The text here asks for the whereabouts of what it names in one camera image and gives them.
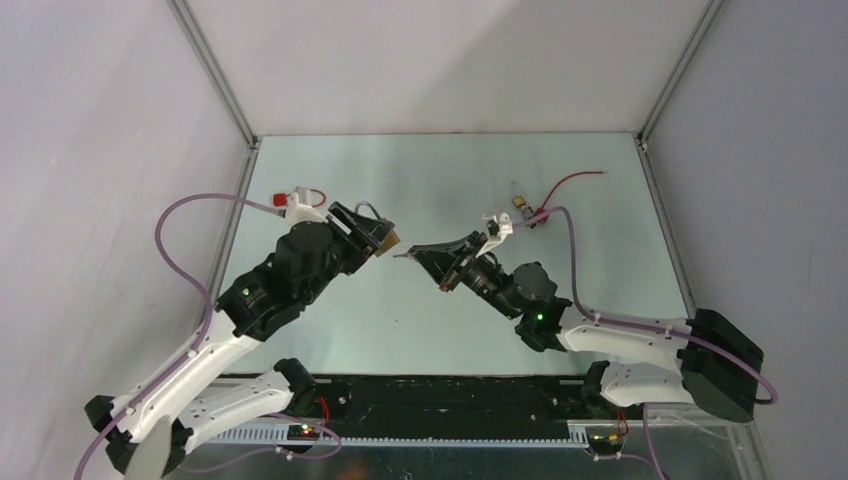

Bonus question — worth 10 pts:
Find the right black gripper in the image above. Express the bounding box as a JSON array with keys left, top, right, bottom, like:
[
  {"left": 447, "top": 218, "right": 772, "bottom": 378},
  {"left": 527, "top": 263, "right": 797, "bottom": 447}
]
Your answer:
[{"left": 410, "top": 232, "right": 521, "bottom": 321}]

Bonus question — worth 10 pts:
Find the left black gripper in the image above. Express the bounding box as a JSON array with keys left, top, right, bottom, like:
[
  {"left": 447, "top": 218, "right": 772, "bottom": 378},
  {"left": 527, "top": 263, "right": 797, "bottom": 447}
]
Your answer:
[{"left": 300, "top": 201, "right": 392, "bottom": 305}]

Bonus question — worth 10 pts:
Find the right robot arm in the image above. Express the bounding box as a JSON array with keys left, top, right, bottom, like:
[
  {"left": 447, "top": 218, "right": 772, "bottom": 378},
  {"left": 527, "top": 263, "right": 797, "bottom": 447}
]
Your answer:
[{"left": 405, "top": 232, "right": 764, "bottom": 423}]

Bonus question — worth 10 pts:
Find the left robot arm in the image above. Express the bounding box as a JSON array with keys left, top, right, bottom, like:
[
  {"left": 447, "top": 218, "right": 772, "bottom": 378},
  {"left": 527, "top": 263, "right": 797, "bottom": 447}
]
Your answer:
[{"left": 84, "top": 196, "right": 398, "bottom": 476}]

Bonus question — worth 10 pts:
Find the small key bunch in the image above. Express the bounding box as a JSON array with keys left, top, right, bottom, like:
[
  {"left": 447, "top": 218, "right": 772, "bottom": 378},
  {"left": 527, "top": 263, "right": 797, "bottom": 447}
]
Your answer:
[{"left": 522, "top": 208, "right": 539, "bottom": 229}]

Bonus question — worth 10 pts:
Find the small brass padlock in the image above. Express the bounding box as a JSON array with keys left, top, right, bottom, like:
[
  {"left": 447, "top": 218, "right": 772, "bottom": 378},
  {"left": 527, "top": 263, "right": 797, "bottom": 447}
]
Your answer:
[{"left": 510, "top": 181, "right": 527, "bottom": 210}]

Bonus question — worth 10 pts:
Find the left controller board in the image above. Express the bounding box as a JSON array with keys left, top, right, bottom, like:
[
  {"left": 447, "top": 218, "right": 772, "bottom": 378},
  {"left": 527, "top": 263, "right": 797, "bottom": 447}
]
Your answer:
[{"left": 287, "top": 424, "right": 323, "bottom": 441}]

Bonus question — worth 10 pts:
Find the controller board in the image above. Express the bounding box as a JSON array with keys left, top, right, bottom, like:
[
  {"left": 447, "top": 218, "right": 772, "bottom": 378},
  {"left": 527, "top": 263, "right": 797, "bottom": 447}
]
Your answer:
[
  {"left": 287, "top": 424, "right": 323, "bottom": 441},
  {"left": 587, "top": 434, "right": 626, "bottom": 459}
]

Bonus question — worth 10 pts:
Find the right controller board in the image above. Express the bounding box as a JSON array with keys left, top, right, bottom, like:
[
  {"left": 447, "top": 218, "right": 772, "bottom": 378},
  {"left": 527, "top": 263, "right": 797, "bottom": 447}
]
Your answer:
[{"left": 587, "top": 434, "right": 626, "bottom": 459}]

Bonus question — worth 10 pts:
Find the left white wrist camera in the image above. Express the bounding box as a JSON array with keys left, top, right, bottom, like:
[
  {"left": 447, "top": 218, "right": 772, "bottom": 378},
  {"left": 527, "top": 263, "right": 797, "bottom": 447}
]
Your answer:
[{"left": 282, "top": 187, "right": 328, "bottom": 226}]

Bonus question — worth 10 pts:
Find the red cable seal open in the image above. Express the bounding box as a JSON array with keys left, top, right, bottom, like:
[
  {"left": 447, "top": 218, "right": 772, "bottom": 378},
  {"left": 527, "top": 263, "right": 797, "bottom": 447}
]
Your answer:
[{"left": 533, "top": 170, "right": 606, "bottom": 224}]

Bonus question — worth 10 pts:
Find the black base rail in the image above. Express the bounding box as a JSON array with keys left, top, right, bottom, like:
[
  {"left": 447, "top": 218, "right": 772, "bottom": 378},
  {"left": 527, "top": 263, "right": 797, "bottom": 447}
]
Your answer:
[{"left": 286, "top": 375, "right": 602, "bottom": 440}]

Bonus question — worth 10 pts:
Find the grey slotted cable duct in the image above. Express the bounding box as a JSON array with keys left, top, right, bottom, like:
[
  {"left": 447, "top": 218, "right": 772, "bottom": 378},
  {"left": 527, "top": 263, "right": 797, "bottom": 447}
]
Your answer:
[{"left": 205, "top": 422, "right": 588, "bottom": 448}]

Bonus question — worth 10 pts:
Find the left aluminium frame post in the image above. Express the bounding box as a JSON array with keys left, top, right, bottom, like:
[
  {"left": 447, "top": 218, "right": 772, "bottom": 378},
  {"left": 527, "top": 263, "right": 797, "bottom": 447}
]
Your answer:
[{"left": 166, "top": 0, "right": 258, "bottom": 149}]

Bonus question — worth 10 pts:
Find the aluminium frame post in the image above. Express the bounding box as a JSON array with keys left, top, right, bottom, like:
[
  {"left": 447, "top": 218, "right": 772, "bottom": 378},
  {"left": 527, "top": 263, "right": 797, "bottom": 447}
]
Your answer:
[
  {"left": 166, "top": 0, "right": 258, "bottom": 149},
  {"left": 636, "top": 0, "right": 728, "bottom": 148}
]

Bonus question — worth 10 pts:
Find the right aluminium frame post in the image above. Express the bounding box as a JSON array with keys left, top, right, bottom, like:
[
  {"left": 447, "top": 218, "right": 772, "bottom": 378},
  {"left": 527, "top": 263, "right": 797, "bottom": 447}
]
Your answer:
[{"left": 636, "top": 0, "right": 728, "bottom": 148}]

